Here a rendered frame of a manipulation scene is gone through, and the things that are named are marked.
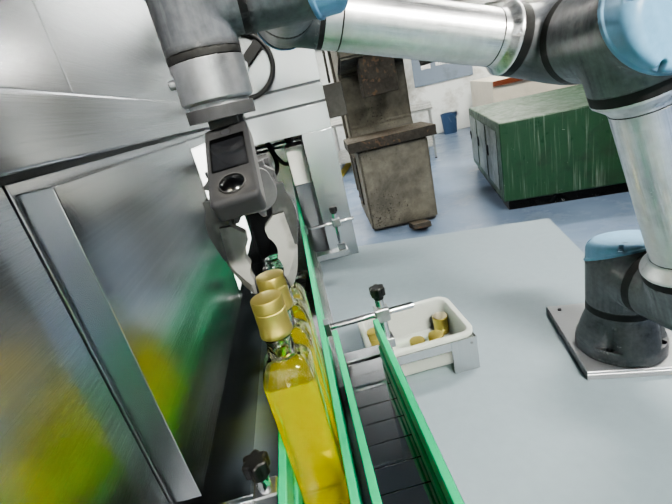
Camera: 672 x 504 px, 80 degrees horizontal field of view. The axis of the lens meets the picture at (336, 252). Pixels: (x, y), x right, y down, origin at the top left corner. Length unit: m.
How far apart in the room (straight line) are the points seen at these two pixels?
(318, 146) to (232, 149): 1.09
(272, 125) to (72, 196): 1.14
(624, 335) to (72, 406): 0.84
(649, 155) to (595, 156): 3.56
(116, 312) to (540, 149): 3.84
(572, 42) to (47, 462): 0.65
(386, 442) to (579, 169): 3.74
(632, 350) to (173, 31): 0.86
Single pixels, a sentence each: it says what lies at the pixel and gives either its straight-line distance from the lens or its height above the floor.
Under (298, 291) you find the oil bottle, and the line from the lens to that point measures 0.60.
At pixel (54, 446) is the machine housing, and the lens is 0.37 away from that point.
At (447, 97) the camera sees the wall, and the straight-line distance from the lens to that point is 10.30.
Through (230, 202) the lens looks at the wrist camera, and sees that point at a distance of 0.36.
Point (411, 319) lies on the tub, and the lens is 1.00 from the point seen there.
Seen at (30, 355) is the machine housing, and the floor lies 1.22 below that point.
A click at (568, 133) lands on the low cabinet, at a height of 0.62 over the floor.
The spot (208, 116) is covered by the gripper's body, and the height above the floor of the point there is 1.34.
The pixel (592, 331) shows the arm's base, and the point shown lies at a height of 0.82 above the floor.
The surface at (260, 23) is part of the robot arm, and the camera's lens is 0.46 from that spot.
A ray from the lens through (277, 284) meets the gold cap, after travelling 0.47.
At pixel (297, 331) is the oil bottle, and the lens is 0.49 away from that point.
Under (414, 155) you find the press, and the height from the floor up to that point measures 0.67.
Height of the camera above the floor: 1.33
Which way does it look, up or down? 21 degrees down
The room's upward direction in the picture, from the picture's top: 14 degrees counter-clockwise
